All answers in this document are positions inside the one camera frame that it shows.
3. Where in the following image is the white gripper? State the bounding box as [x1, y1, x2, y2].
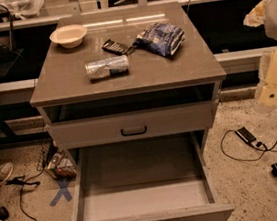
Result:
[255, 47, 277, 113]

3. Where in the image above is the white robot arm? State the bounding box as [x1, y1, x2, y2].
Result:
[252, 0, 277, 112]

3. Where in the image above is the closed grey middle drawer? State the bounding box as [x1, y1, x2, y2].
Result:
[46, 101, 218, 149]

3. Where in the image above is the grey drawer cabinet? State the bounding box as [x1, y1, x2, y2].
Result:
[19, 0, 246, 221]

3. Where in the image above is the open grey bottom drawer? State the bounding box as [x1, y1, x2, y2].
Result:
[71, 133, 234, 221]

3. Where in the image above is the blue chip bag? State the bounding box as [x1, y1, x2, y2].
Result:
[132, 22, 185, 57]

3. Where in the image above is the black snack bar packet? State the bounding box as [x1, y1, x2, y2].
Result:
[102, 39, 134, 56]

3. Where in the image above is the white bowl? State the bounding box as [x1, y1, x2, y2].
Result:
[50, 24, 88, 49]

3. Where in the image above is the blue tape cross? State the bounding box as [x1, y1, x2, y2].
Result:
[50, 179, 73, 207]

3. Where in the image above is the white plastic bag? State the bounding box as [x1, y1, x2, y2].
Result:
[0, 0, 45, 20]

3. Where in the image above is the wire basket with items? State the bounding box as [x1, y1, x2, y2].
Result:
[41, 139, 77, 180]

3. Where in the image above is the black floor cable left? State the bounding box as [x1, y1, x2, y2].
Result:
[4, 173, 46, 221]

